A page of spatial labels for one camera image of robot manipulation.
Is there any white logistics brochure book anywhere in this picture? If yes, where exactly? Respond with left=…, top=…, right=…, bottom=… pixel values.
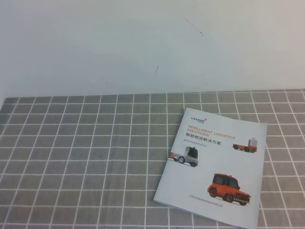
left=154, top=108, right=267, bottom=229

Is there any grey checked tablecloth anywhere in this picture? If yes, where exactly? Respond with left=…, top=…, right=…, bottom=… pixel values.
left=0, top=89, right=305, bottom=229

